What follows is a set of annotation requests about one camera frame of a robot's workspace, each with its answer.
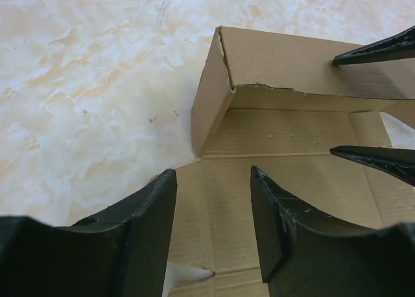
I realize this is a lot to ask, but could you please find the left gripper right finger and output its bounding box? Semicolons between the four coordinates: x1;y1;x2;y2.
250;167;414;296

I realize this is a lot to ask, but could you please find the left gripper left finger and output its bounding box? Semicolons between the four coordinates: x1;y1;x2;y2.
1;169;177;296

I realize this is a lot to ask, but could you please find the brown cardboard box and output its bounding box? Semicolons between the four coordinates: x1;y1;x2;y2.
164;27;414;296

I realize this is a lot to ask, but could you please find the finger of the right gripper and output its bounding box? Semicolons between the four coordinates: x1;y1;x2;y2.
329;145;414;187
332;27;414;65

